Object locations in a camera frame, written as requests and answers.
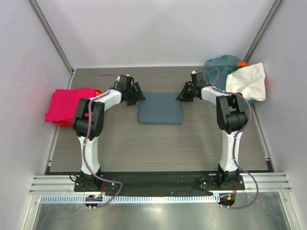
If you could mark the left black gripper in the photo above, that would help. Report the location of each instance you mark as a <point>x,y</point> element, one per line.
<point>138,95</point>

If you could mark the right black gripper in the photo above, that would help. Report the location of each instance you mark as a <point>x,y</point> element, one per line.
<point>188,90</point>

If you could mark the grey blue t shirt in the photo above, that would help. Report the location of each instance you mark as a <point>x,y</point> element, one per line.
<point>160,108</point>

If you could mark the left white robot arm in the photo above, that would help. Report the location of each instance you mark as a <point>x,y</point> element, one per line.
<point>88,125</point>

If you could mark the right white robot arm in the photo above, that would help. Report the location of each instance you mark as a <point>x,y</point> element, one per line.
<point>232,115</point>

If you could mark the teal plastic bin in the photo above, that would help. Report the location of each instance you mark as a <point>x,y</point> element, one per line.
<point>226,64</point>

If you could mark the white t shirt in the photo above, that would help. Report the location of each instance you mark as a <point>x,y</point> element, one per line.
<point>249,81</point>

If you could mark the orange clamp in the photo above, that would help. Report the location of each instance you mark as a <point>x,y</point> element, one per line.
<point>242,64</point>

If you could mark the folded pink t shirt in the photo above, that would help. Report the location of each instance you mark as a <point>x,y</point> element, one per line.
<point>63,105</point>

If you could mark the folded red t shirt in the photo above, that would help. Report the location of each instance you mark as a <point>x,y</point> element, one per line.
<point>63,124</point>

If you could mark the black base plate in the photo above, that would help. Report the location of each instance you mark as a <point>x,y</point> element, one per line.
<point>137,183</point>

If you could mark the slotted cable duct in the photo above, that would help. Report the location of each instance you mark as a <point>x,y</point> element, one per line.
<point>95,199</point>

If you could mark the right aluminium frame post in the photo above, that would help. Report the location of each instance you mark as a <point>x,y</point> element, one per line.
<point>277,4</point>

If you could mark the aluminium frame post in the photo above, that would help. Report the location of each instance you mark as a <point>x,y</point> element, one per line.
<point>48,30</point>
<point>277,4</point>

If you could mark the left aluminium frame post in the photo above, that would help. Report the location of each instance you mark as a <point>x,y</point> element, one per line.
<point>48,30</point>

